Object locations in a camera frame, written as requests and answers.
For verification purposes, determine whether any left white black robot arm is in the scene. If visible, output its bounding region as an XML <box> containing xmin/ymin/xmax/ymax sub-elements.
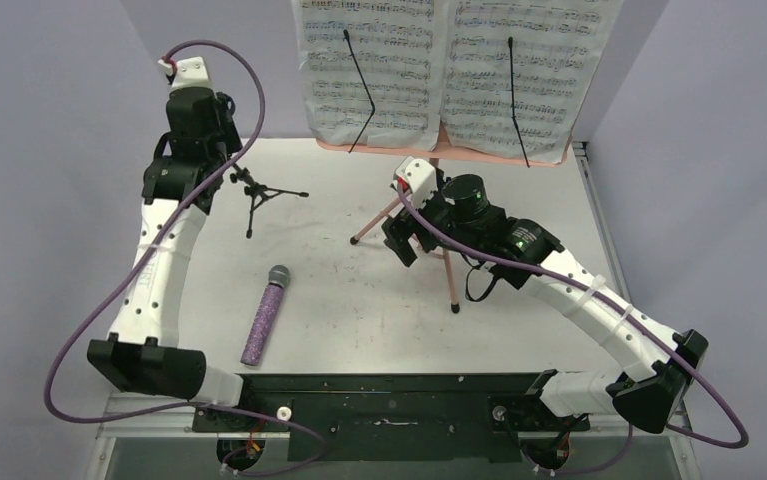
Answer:
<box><xmin>87</xmin><ymin>87</ymin><xmax>258</xmax><ymax>431</ymax></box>

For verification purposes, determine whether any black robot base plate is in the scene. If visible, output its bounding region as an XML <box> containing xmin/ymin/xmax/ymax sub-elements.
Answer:
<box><xmin>192</xmin><ymin>372</ymin><xmax>659</xmax><ymax>464</ymax></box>

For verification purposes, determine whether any pink folding music stand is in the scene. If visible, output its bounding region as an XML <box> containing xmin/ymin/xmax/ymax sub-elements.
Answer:
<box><xmin>313</xmin><ymin>0</ymin><xmax>573</xmax><ymax>315</ymax></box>

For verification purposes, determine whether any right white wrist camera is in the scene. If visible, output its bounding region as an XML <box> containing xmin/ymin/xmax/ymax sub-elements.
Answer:
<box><xmin>391</xmin><ymin>157</ymin><xmax>437</xmax><ymax>208</ymax></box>

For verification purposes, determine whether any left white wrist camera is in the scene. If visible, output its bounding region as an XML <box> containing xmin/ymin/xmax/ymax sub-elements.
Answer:
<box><xmin>158</xmin><ymin>56</ymin><xmax>213</xmax><ymax>92</ymax></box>

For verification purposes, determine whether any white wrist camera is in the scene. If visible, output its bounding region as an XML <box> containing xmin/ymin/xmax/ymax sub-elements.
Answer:
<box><xmin>158</xmin><ymin>56</ymin><xmax>213</xmax><ymax>92</ymax></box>
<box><xmin>391</xmin><ymin>157</ymin><xmax>437</xmax><ymax>208</ymax></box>

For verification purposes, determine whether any purple glitter microphone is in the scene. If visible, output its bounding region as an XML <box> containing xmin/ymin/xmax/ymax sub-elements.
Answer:
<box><xmin>240</xmin><ymin>264</ymin><xmax>291</xmax><ymax>367</ymax></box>

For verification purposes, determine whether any purple cable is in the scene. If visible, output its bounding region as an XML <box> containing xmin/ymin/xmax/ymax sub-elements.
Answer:
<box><xmin>43</xmin><ymin>39</ymin><xmax>329</xmax><ymax>478</ymax></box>
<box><xmin>396</xmin><ymin>182</ymin><xmax>750</xmax><ymax>478</ymax></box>

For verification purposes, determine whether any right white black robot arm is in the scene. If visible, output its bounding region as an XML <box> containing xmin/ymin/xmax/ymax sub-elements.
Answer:
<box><xmin>382</xmin><ymin>169</ymin><xmax>708</xmax><ymax>434</ymax></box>

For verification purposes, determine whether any black microphone shock-mount stand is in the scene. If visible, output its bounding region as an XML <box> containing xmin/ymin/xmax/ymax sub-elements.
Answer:
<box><xmin>229</xmin><ymin>165</ymin><xmax>310</xmax><ymax>239</ymax></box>

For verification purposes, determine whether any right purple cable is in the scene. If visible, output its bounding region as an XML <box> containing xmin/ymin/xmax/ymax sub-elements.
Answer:
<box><xmin>396</xmin><ymin>182</ymin><xmax>750</xmax><ymax>478</ymax></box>

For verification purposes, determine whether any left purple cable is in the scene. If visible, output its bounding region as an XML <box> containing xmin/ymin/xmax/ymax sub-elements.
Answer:
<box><xmin>43</xmin><ymin>39</ymin><xmax>329</xmax><ymax>478</ymax></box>

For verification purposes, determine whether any aluminium frame rail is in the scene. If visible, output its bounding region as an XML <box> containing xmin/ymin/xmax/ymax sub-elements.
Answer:
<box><xmin>96</xmin><ymin>390</ymin><xmax>694</xmax><ymax>440</ymax></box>

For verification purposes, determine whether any sheet music page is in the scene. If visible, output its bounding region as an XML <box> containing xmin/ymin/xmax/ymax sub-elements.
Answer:
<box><xmin>291</xmin><ymin>0</ymin><xmax>449</xmax><ymax>150</ymax></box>
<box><xmin>441</xmin><ymin>0</ymin><xmax>623</xmax><ymax>164</ymax></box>

